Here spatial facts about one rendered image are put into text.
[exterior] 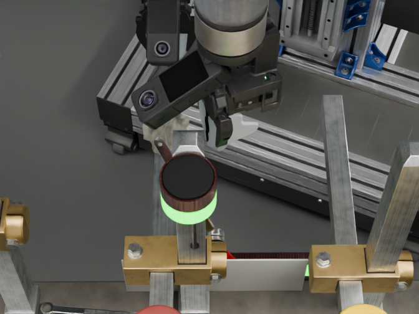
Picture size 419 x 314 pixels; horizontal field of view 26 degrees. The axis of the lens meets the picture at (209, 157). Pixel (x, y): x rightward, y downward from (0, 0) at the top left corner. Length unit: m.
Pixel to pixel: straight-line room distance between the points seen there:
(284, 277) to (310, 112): 0.88
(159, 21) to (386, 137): 0.96
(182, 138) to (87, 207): 1.30
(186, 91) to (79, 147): 1.38
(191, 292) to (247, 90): 0.38
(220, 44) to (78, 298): 0.57
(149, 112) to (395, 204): 0.31
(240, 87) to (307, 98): 1.17
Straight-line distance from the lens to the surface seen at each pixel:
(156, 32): 1.28
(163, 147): 1.13
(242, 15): 0.89
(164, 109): 0.99
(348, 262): 1.24
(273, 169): 2.07
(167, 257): 1.20
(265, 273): 1.31
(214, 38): 0.92
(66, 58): 2.53
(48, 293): 1.38
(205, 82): 0.97
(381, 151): 2.11
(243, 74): 1.01
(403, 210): 1.09
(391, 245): 1.17
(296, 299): 1.36
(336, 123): 1.36
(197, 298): 1.29
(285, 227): 2.21
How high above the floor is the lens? 1.94
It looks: 57 degrees down
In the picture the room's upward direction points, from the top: straight up
